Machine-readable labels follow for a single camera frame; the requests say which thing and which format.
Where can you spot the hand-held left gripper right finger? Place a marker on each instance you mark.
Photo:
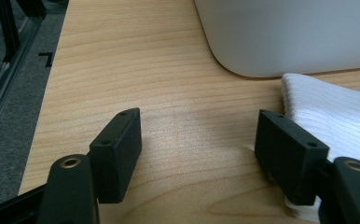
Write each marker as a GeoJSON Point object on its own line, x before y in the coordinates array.
{"type": "Point", "coordinates": [288, 155]}

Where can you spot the white ribbed sock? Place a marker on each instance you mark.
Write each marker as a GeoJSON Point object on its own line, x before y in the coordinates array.
{"type": "Point", "coordinates": [333, 115]}

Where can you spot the black tape floor mark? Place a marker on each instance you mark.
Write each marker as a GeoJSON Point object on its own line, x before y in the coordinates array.
{"type": "Point", "coordinates": [48, 60]}

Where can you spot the white divided storage box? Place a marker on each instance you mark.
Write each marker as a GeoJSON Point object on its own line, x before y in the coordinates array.
{"type": "Point", "coordinates": [293, 31]}

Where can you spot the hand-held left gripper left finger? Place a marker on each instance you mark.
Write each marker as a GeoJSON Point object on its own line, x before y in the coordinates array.
{"type": "Point", "coordinates": [116, 155]}

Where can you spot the aluminium floor rail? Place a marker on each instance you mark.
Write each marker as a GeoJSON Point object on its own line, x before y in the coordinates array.
{"type": "Point", "coordinates": [7, 77]}

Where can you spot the black metal stand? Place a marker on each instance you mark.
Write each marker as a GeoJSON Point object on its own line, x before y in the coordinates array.
{"type": "Point", "coordinates": [8, 31]}

